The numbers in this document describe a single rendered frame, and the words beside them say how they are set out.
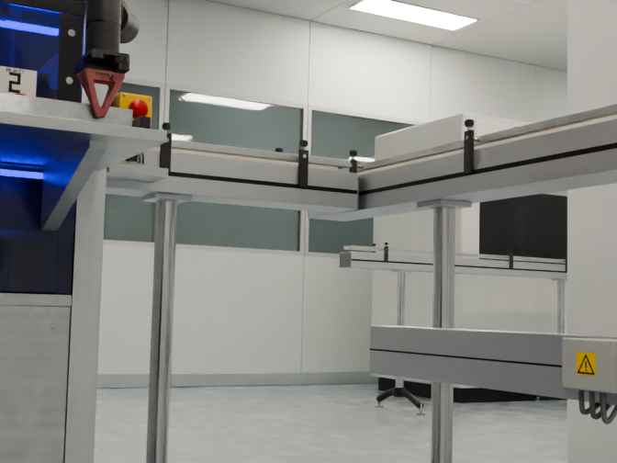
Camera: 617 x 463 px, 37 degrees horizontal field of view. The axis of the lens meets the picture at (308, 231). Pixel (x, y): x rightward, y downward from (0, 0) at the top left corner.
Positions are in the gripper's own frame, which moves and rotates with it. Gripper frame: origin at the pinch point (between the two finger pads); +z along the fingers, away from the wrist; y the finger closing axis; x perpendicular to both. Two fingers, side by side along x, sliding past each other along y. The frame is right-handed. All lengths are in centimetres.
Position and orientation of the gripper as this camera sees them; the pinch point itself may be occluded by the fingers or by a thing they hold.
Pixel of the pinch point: (100, 112)
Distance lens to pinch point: 157.5
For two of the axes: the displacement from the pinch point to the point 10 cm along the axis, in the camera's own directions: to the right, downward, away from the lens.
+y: -4.9, 0.6, 8.7
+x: -8.7, -0.5, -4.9
